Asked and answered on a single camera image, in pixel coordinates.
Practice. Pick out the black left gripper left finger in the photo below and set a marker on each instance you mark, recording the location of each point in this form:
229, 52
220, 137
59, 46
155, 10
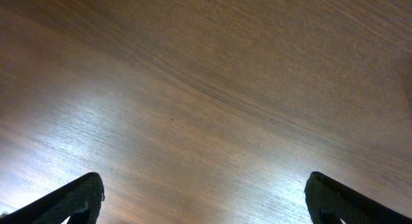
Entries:
77, 202

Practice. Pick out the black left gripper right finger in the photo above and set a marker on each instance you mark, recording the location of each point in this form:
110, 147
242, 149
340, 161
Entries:
329, 201

